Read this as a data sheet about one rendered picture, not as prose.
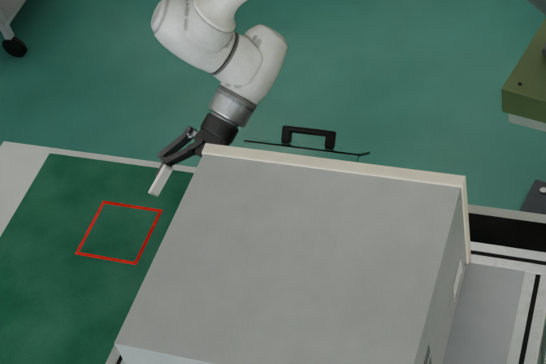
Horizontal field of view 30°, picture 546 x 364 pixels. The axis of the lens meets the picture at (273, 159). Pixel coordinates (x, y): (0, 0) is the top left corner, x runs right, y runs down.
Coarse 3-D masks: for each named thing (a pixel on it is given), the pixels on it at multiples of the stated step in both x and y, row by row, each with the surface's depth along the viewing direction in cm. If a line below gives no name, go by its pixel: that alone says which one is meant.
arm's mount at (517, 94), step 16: (544, 32) 245; (528, 48) 242; (528, 64) 238; (544, 64) 238; (512, 80) 235; (528, 80) 234; (544, 80) 234; (512, 96) 233; (528, 96) 231; (544, 96) 230; (512, 112) 237; (528, 112) 235; (544, 112) 232
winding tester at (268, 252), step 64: (192, 192) 164; (256, 192) 161; (320, 192) 159; (384, 192) 156; (448, 192) 154; (192, 256) 155; (256, 256) 153; (320, 256) 151; (384, 256) 148; (448, 256) 151; (128, 320) 149; (192, 320) 147; (256, 320) 145; (320, 320) 143; (384, 320) 141; (448, 320) 159
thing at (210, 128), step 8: (208, 120) 210; (216, 120) 209; (208, 128) 210; (216, 128) 209; (224, 128) 209; (232, 128) 210; (200, 136) 213; (208, 136) 212; (216, 136) 210; (224, 136) 210; (232, 136) 211; (216, 144) 211; (224, 144) 210; (200, 152) 212
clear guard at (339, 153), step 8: (248, 144) 203; (256, 144) 203; (264, 144) 202; (272, 144) 202; (280, 144) 202; (288, 144) 204; (296, 144) 205; (304, 144) 207; (280, 152) 200; (288, 152) 200; (296, 152) 199; (304, 152) 199; (312, 152) 199; (320, 152) 198; (328, 152) 198; (336, 152) 198; (344, 152) 197; (352, 152) 199; (360, 152) 200; (368, 152) 203; (344, 160) 196; (352, 160) 195
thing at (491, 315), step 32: (480, 256) 170; (512, 256) 168; (544, 256) 167; (480, 288) 165; (512, 288) 164; (544, 288) 163; (480, 320) 162; (512, 320) 161; (544, 320) 160; (448, 352) 159; (480, 352) 158; (512, 352) 157
